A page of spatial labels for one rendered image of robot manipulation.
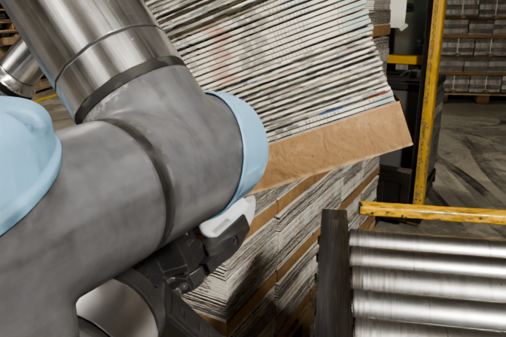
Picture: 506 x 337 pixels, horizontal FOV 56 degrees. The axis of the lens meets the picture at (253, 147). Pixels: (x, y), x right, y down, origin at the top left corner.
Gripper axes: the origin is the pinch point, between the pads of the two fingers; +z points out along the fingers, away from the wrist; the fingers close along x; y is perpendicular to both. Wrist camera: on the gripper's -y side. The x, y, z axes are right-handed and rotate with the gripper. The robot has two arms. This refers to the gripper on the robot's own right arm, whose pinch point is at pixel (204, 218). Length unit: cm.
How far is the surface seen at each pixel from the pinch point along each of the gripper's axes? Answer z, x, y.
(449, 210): 43, -27, -27
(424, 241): 34.6, -20.4, -27.2
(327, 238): 31.6, -5.2, -20.7
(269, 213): 78, 17, -30
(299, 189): 97, 10, -33
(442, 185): 284, -46, -123
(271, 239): 79, 19, -39
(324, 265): 22.5, -5.1, -20.6
